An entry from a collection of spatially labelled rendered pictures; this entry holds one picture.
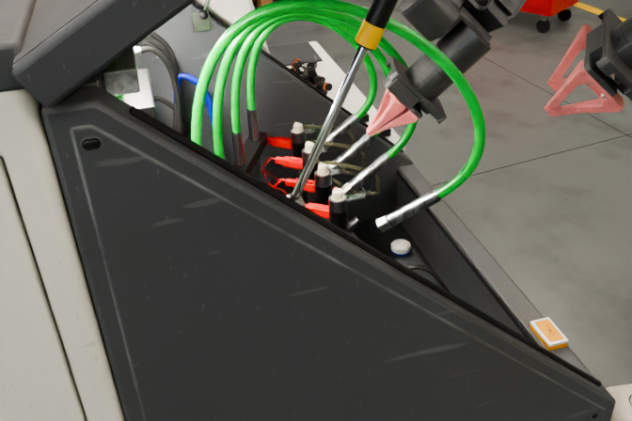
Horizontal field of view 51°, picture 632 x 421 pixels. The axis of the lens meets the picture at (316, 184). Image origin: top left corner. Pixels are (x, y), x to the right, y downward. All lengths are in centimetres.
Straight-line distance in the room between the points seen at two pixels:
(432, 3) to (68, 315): 57
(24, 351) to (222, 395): 19
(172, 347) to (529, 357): 40
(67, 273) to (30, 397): 14
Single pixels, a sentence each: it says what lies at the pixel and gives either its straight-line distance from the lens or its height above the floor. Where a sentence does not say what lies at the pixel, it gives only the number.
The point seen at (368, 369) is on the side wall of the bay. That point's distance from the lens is 72.
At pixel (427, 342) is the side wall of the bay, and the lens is 72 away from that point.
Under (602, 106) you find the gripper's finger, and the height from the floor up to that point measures 133.
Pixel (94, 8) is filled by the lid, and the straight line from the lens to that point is 46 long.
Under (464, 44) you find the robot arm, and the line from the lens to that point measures 91.
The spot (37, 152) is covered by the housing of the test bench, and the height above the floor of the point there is 142.
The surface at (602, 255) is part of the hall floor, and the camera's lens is 287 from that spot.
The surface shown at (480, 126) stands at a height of 126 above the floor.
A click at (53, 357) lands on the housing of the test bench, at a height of 122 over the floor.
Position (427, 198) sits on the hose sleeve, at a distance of 90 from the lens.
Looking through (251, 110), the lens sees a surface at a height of 116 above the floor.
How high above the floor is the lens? 164
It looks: 31 degrees down
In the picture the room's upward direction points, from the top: 3 degrees counter-clockwise
